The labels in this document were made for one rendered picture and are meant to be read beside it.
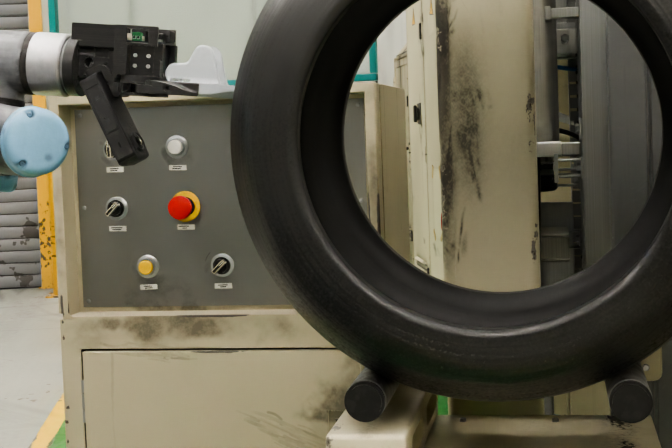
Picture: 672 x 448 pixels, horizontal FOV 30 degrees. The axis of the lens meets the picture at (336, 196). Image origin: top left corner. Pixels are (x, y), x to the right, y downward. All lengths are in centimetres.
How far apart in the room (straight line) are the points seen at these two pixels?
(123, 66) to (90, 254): 76
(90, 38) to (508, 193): 59
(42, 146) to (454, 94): 58
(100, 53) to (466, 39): 50
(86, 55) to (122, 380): 77
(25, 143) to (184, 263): 79
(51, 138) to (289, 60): 27
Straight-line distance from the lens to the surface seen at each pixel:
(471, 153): 169
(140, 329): 211
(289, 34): 133
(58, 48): 150
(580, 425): 166
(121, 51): 147
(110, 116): 149
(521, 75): 169
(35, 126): 138
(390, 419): 144
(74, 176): 218
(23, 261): 1055
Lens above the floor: 119
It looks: 3 degrees down
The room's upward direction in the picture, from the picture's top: 2 degrees counter-clockwise
